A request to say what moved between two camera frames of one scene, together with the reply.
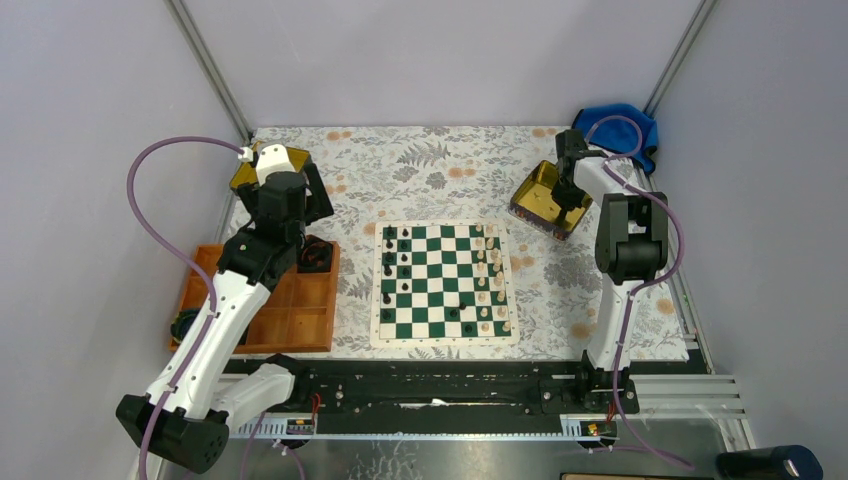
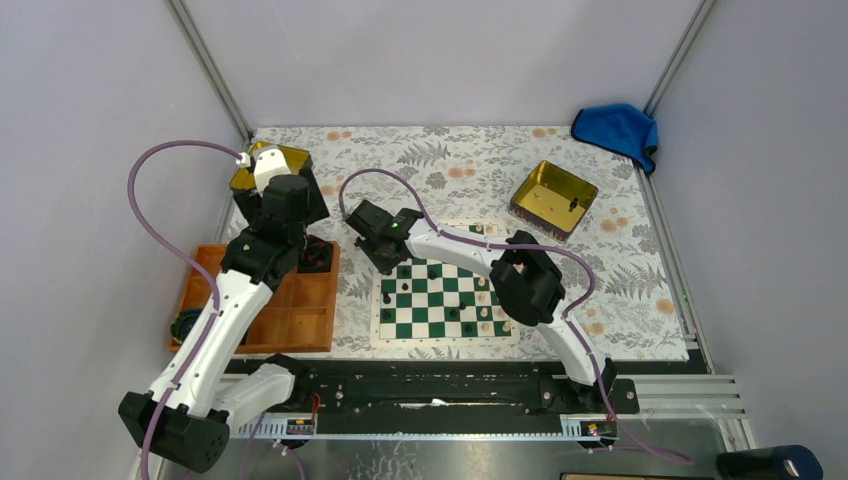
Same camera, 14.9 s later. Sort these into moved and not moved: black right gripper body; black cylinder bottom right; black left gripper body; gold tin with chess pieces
Moved: black right gripper body
Not moved: black cylinder bottom right; gold tin with chess pieces; black left gripper body
